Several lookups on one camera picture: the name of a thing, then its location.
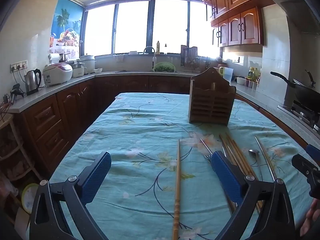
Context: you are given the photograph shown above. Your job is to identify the wooden chopstick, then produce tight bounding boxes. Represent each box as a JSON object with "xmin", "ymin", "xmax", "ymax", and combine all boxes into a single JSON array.
[
  {"xmin": 172, "ymin": 139, "xmax": 181, "ymax": 240},
  {"xmin": 226, "ymin": 132, "xmax": 252, "ymax": 177},
  {"xmin": 232, "ymin": 133, "xmax": 263, "ymax": 213},
  {"xmin": 229, "ymin": 133, "xmax": 254, "ymax": 177}
]

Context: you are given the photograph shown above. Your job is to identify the teal floral tablecloth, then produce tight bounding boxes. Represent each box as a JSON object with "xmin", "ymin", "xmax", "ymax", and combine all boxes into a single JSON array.
[{"xmin": 26, "ymin": 92, "xmax": 320, "ymax": 240}]

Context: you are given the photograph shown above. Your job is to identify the yellow oil bottle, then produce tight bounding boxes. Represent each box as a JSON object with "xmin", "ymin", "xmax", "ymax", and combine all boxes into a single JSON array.
[{"xmin": 247, "ymin": 67, "xmax": 260, "ymax": 83}]

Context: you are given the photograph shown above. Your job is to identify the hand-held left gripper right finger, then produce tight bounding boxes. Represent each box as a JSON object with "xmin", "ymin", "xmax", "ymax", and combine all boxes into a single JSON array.
[{"xmin": 211, "ymin": 151, "xmax": 296, "ymax": 240}]

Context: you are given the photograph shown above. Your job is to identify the wooden upper cabinets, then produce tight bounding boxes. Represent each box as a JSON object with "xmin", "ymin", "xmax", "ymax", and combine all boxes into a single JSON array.
[{"xmin": 202, "ymin": 0, "xmax": 275, "ymax": 48}]

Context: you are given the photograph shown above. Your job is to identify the wooden shelf rack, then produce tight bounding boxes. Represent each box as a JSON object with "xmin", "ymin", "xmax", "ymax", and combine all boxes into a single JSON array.
[{"xmin": 0, "ymin": 116, "xmax": 35, "ymax": 180}]

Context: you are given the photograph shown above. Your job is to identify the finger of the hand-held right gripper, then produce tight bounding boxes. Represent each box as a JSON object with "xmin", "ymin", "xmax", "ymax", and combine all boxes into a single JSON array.
[
  {"xmin": 306, "ymin": 144, "xmax": 320, "ymax": 159},
  {"xmin": 292, "ymin": 154, "xmax": 320, "ymax": 200}
]

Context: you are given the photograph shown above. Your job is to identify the wooden cabinets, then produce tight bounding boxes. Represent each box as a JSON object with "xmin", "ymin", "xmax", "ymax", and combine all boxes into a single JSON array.
[
  {"xmin": 14, "ymin": 76, "xmax": 193, "ymax": 175},
  {"xmin": 202, "ymin": 0, "xmax": 275, "ymax": 48}
]

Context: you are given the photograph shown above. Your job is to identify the range hood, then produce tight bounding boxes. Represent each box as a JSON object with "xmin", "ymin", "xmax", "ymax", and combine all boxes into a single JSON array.
[{"xmin": 265, "ymin": 0, "xmax": 320, "ymax": 34}]

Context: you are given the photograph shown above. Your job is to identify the wooden lower cabinets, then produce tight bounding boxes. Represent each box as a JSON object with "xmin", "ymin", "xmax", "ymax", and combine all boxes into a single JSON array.
[{"xmin": 14, "ymin": 76, "xmax": 193, "ymax": 175}]

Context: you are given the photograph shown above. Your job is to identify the white and pink rice cooker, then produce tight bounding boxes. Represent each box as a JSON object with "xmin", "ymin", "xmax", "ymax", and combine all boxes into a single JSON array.
[{"xmin": 42, "ymin": 63, "xmax": 73, "ymax": 87}]

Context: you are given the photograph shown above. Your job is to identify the tropical wall poster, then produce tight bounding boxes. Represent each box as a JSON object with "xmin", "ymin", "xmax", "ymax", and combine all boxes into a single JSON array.
[{"xmin": 49, "ymin": 0, "xmax": 84, "ymax": 54}]

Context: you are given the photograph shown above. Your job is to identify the dark cooking utensil handle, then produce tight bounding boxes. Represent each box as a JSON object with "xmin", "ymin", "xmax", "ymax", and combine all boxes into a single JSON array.
[{"xmin": 304, "ymin": 69, "xmax": 316, "ymax": 87}]

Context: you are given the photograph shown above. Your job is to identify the steel electric kettle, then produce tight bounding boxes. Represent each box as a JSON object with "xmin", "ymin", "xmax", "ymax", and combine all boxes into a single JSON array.
[{"xmin": 24, "ymin": 69, "xmax": 42, "ymax": 96}]

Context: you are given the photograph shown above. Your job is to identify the large kitchen window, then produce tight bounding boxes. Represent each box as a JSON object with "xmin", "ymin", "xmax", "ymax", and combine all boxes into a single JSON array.
[{"xmin": 84, "ymin": 0, "xmax": 222, "ymax": 57}]

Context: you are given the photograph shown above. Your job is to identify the person's right hand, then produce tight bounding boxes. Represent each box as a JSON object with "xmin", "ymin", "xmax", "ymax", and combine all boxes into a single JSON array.
[{"xmin": 300, "ymin": 198, "xmax": 320, "ymax": 237}]

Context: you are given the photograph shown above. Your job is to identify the row of seasoning jars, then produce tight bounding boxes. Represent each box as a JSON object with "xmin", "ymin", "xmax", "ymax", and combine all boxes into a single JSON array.
[{"xmin": 245, "ymin": 78, "xmax": 258, "ymax": 90}]

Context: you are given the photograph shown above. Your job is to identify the metal spoon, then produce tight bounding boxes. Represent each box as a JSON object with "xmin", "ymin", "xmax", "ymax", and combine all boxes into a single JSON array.
[{"xmin": 248, "ymin": 149, "xmax": 263, "ymax": 182}]

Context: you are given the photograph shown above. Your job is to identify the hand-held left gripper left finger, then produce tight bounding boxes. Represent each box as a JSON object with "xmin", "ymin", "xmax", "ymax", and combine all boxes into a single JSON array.
[{"xmin": 29, "ymin": 151, "xmax": 112, "ymax": 240}]

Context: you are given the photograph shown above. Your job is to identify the yellow rimmed plate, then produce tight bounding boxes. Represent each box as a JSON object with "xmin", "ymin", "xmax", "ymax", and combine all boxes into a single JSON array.
[{"xmin": 21, "ymin": 183, "xmax": 40, "ymax": 207}]

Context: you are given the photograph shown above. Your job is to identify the small white electric cooker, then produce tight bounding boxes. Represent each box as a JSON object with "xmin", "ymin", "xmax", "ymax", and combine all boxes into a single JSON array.
[{"xmin": 71, "ymin": 61, "xmax": 87, "ymax": 78}]

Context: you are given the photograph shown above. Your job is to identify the metal chopstick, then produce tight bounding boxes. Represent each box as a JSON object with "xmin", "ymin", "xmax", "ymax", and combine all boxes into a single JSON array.
[
  {"xmin": 255, "ymin": 136, "xmax": 275, "ymax": 182},
  {"xmin": 219, "ymin": 135, "xmax": 237, "ymax": 214},
  {"xmin": 256, "ymin": 136, "xmax": 277, "ymax": 181}
]

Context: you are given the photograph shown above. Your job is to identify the wall socket strip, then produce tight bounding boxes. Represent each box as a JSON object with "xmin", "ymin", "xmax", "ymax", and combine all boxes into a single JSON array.
[{"xmin": 10, "ymin": 60, "xmax": 28, "ymax": 73}]

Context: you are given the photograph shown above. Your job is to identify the metal fork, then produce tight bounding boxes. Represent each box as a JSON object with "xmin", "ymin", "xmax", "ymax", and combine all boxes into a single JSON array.
[{"xmin": 199, "ymin": 138, "xmax": 215, "ymax": 167}]

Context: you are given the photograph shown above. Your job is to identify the wooden utensil holder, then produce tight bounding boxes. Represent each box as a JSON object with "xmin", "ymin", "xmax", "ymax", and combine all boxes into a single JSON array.
[{"xmin": 188, "ymin": 67, "xmax": 237, "ymax": 127}]

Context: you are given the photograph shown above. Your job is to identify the gas stove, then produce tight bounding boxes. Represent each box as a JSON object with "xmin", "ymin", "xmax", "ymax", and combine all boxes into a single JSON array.
[{"xmin": 277, "ymin": 100, "xmax": 320, "ymax": 133}]

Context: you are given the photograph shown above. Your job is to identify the curved sink faucet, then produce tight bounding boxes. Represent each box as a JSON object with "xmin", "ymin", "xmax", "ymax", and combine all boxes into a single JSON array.
[{"xmin": 143, "ymin": 46, "xmax": 157, "ymax": 70}]

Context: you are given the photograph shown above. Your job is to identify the black charger with cables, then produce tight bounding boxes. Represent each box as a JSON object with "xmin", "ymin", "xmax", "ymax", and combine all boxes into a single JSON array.
[{"xmin": 0, "ymin": 84, "xmax": 24, "ymax": 110}]

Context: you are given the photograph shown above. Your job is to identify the steel pot with lid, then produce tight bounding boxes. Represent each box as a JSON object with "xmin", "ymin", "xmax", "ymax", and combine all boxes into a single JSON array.
[{"xmin": 80, "ymin": 54, "xmax": 96, "ymax": 74}]

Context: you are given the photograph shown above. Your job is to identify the black wok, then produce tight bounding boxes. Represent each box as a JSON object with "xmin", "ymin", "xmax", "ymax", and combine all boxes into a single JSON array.
[{"xmin": 270, "ymin": 71, "xmax": 320, "ymax": 105}]

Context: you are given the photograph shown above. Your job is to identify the green colander with vegetables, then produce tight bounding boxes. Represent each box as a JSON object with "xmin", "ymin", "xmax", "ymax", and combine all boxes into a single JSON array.
[{"xmin": 153, "ymin": 62, "xmax": 176, "ymax": 72}]

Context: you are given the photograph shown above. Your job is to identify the green and white pitcher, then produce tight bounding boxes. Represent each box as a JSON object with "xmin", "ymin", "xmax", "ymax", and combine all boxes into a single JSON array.
[{"xmin": 219, "ymin": 67, "xmax": 233, "ymax": 82}]

